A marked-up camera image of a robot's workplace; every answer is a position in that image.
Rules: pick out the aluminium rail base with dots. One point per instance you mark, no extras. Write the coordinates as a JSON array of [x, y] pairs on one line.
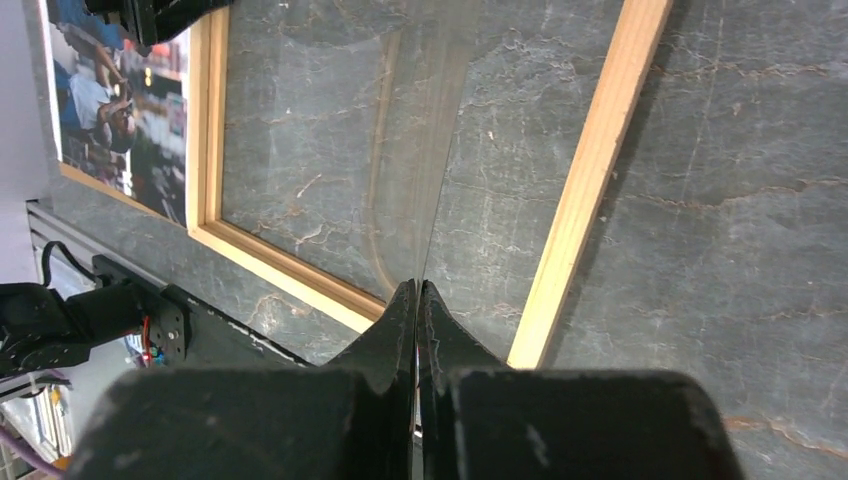
[[50, 418]]

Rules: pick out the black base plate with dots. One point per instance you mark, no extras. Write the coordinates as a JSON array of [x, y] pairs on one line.
[[212, 324]]

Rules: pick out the clear plastic sheet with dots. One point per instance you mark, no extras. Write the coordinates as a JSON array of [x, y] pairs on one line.
[[371, 91]]

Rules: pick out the wooden picture frame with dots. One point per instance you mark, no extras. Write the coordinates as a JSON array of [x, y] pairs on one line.
[[631, 51]]

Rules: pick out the printed colour photo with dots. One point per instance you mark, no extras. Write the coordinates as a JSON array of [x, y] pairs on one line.
[[120, 109]]

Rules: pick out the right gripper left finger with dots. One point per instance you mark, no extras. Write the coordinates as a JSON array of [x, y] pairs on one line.
[[351, 418]]

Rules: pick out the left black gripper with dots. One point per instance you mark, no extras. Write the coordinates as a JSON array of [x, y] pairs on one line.
[[151, 22]]

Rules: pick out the brown backing board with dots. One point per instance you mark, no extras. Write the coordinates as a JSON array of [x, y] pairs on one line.
[[153, 193]]

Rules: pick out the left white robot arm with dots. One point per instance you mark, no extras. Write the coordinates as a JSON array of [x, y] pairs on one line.
[[59, 320]]

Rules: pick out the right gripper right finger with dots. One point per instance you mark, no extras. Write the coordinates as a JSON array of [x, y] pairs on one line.
[[484, 420]]

